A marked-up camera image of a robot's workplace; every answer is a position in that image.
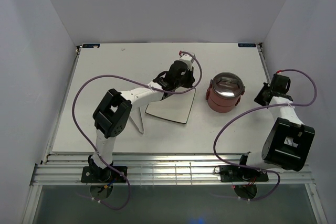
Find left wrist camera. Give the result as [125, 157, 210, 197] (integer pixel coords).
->
[178, 51, 195, 69]

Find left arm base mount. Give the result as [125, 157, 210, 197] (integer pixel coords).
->
[80, 166, 126, 184]

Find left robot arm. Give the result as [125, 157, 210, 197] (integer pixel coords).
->
[89, 56, 195, 182]

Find grey lunch box lid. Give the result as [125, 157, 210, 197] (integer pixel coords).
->
[210, 72, 245, 99]

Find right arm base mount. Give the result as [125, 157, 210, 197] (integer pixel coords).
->
[213, 165, 269, 183]

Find white square plate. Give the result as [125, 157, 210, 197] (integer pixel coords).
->
[145, 88, 196, 124]

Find pink bowl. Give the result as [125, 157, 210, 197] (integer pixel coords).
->
[205, 83, 245, 107]
[207, 98, 240, 113]

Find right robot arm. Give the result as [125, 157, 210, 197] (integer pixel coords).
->
[237, 73, 315, 180]

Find aluminium frame rail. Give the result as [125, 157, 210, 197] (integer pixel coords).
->
[29, 153, 316, 187]

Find metal tongs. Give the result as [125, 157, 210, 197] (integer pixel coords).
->
[129, 108, 144, 135]

